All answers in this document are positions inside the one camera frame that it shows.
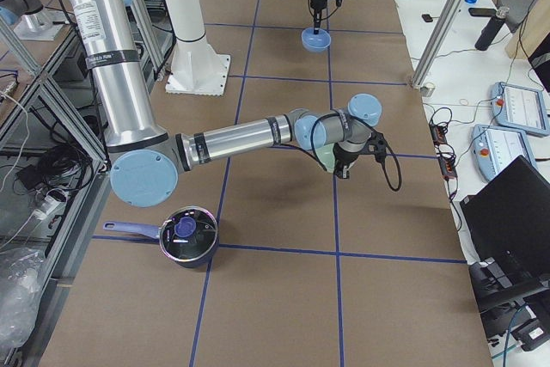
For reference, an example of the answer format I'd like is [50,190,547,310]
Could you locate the dark blue saucepan with lid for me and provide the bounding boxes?
[103,206,219,268]

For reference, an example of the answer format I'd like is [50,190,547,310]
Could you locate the black smartphone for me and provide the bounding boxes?
[468,8,497,17]

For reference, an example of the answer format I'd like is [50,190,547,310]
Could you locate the aluminium frame post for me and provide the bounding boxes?
[410,0,463,97]

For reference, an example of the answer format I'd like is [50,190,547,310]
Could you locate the near blue teach pendant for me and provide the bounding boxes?
[472,125,537,181]

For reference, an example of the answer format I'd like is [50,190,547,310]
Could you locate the blue teach pendant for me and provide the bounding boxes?
[490,82,549,137]
[472,125,537,181]

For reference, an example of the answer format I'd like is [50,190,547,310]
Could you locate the green bowl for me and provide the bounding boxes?
[313,144,336,174]

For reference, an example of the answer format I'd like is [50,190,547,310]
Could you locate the black laptop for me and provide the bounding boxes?
[460,156,549,276]

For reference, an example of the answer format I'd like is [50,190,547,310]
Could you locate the orange black usb hub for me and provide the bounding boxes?
[429,123,457,181]

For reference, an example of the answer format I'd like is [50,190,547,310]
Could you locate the black thermos bottle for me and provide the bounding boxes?
[474,6,510,51]

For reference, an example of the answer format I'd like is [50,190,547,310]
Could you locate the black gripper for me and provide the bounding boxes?
[310,0,327,35]
[333,148,359,180]

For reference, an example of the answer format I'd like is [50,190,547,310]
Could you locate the far blue teach pendant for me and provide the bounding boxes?
[490,82,549,137]

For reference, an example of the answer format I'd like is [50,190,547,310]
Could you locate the blue bowl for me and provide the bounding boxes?
[301,28,332,53]

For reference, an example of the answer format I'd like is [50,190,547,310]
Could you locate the crumpled clear plastic bag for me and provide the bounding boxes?
[1,247,46,352]

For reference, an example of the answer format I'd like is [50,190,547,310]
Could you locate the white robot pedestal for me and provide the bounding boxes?
[165,0,231,96]

